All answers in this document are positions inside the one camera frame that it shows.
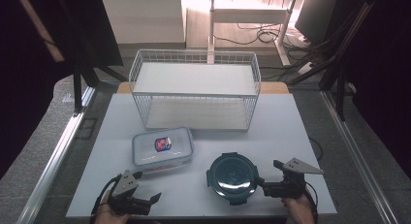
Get white wire two-tier rack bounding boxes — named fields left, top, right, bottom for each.
left=128, top=48, right=262, bottom=133

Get aluminium rail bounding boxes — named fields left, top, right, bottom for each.
left=320, top=89, right=399, bottom=224
left=16, top=85, right=97, bottom=224

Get thin black cable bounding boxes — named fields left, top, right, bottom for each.
left=308, top=136, right=324, bottom=162

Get wooden table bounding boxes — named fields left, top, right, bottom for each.
left=115, top=80, right=291, bottom=95

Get white power strip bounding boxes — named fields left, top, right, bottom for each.
left=297, top=61, right=316, bottom=77

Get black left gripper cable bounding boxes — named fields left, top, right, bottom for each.
left=90, top=173, right=123, bottom=224

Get white desk frame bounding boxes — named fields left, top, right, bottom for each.
left=206, top=0, right=298, bottom=67

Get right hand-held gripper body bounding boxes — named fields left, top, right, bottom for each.
left=262, top=157, right=325, bottom=200

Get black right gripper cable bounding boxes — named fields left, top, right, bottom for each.
left=302, top=181, right=320, bottom=224

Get dark green round container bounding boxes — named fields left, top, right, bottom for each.
left=205, top=151, right=261, bottom=207

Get white cabinet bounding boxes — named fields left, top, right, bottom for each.
left=101, top=0, right=186, bottom=45

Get black metal stand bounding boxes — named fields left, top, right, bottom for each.
left=72, top=55, right=129, bottom=115
left=287, top=0, right=376, bottom=122

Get black floor cables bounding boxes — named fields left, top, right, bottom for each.
left=213, top=21, right=311, bottom=52

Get person's right hand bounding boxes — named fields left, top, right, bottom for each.
left=281, top=192, right=316, bottom=224

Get clear rectangular food container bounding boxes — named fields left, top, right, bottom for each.
left=131, top=126, right=195, bottom=172

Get dark curtain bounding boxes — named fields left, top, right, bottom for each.
left=335, top=0, right=411, bottom=170
left=0, top=0, right=124, bottom=179

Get beige slanted bar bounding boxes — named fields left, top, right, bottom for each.
left=14, top=0, right=66, bottom=63

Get person's left hand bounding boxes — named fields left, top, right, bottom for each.
left=93, top=192, right=131, bottom=224

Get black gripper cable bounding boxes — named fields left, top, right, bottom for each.
left=90, top=173, right=123, bottom=224
left=302, top=181, right=320, bottom=224

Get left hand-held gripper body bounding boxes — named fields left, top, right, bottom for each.
left=108, top=169, right=153, bottom=216

